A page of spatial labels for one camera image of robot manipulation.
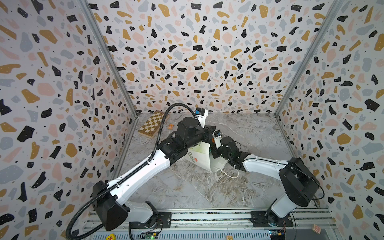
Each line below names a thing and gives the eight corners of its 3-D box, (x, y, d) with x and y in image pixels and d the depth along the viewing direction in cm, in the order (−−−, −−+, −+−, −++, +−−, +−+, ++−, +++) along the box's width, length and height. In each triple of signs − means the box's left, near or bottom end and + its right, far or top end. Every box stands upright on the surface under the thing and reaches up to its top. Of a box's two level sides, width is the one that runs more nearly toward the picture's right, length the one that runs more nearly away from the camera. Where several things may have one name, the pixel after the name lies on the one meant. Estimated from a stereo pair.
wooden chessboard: (139, 134, 111) (137, 131, 108) (156, 113, 126) (155, 109, 123) (152, 138, 108) (151, 135, 106) (168, 116, 123) (168, 113, 120)
